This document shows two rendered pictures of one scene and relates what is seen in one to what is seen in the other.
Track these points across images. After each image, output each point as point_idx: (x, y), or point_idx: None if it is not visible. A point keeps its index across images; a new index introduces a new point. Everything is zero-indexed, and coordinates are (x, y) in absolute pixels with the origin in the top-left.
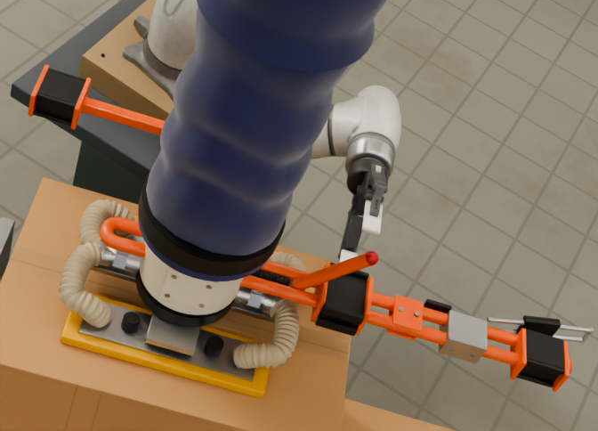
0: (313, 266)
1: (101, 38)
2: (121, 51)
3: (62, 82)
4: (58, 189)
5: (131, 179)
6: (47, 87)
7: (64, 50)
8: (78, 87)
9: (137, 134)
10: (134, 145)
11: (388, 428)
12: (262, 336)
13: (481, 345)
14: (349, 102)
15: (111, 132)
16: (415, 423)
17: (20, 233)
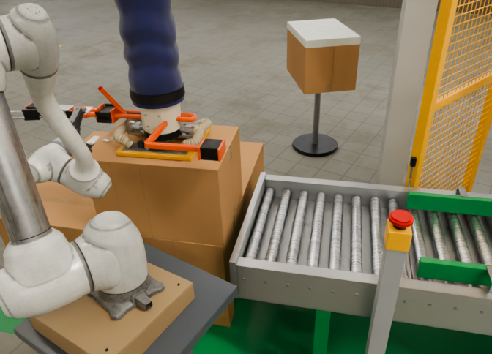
0: (102, 157)
1: (174, 337)
2: (165, 290)
3: (211, 145)
4: (211, 167)
5: None
6: (217, 142)
7: (203, 319)
8: (203, 144)
9: (160, 267)
10: (163, 260)
11: (68, 221)
12: (136, 138)
13: (61, 104)
14: (56, 159)
15: (176, 266)
16: (53, 224)
17: (225, 153)
